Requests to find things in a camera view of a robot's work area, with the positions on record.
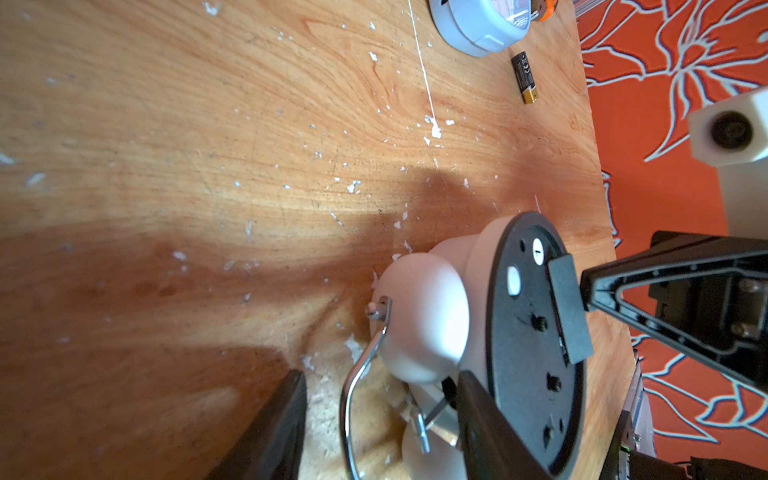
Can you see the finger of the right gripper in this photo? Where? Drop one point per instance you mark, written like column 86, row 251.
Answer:
column 704, row 296

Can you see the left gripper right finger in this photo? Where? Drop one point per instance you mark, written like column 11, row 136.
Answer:
column 491, row 448

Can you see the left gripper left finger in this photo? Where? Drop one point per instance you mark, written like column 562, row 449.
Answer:
column 272, row 445

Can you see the black round clock battery cover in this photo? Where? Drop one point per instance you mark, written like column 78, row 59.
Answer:
column 570, row 309

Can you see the white twin-bell alarm clock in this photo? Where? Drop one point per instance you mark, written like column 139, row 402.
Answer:
column 481, row 303

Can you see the black gold AA battery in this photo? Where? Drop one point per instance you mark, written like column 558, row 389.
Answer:
column 524, row 77

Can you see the light blue square alarm clock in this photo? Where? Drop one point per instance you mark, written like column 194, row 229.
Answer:
column 481, row 27

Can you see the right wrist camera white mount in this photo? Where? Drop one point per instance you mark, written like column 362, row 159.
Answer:
column 731, row 136

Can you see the orange handled pliers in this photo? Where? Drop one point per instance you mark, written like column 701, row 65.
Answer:
column 542, row 10

